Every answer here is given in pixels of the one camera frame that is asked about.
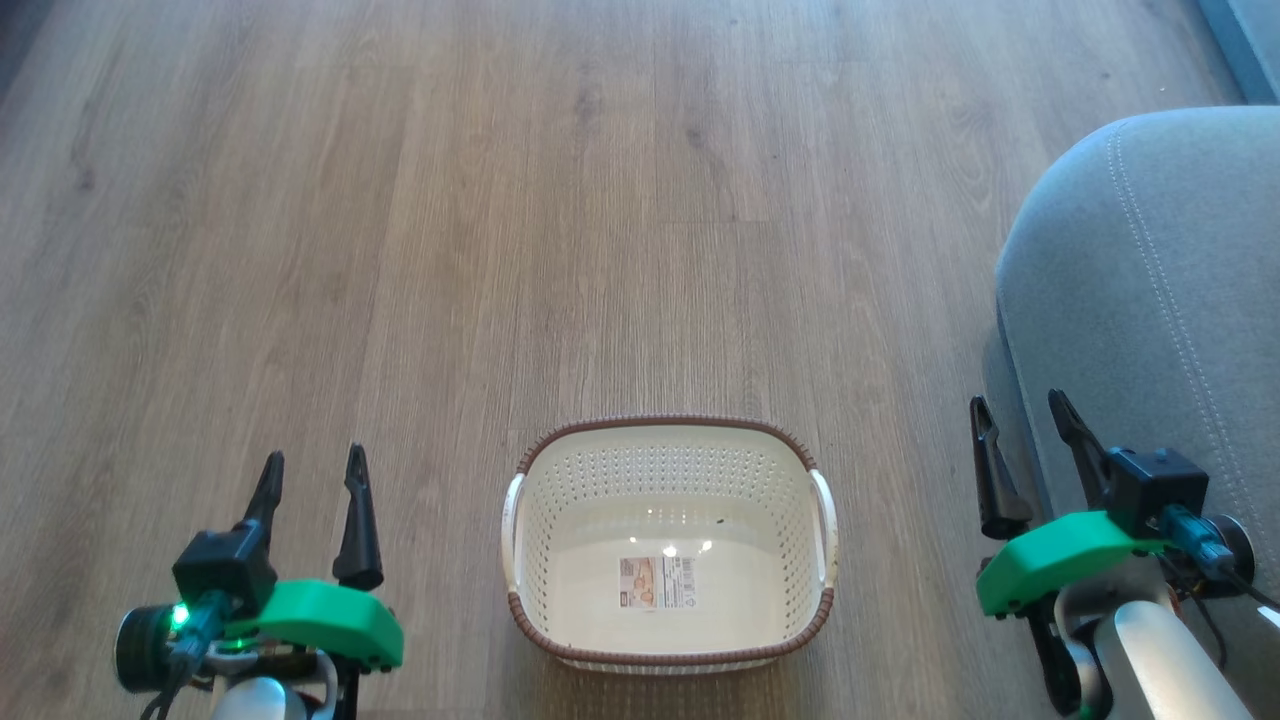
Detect grey fabric sofa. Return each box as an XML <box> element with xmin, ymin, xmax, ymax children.
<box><xmin>982</xmin><ymin>105</ymin><xmax>1280</xmax><ymax>720</ymax></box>

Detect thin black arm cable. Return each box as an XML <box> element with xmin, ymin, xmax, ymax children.
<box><xmin>1160</xmin><ymin>505</ymin><xmax>1280</xmax><ymax>671</ymax></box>
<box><xmin>140</xmin><ymin>598</ymin><xmax>226</xmax><ymax>720</ymax></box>

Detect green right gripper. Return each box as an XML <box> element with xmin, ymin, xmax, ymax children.
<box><xmin>968</xmin><ymin>388</ymin><xmax>1257</xmax><ymax>717</ymax></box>

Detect white basket with brown rim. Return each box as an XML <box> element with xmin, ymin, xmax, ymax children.
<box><xmin>500</xmin><ymin>415</ymin><xmax>839</xmax><ymax>676</ymax></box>

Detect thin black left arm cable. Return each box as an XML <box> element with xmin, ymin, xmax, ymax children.
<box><xmin>140</xmin><ymin>598</ymin><xmax>226</xmax><ymax>720</ymax></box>

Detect paper label sticker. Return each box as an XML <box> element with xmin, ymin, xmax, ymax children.
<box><xmin>617</xmin><ymin>555</ymin><xmax>698</xmax><ymax>612</ymax></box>

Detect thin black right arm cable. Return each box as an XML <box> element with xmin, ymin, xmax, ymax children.
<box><xmin>1160</xmin><ymin>505</ymin><xmax>1280</xmax><ymax>671</ymax></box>

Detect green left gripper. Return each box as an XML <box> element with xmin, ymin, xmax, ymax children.
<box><xmin>114</xmin><ymin>443</ymin><xmax>405</xmax><ymax>693</ymax></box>

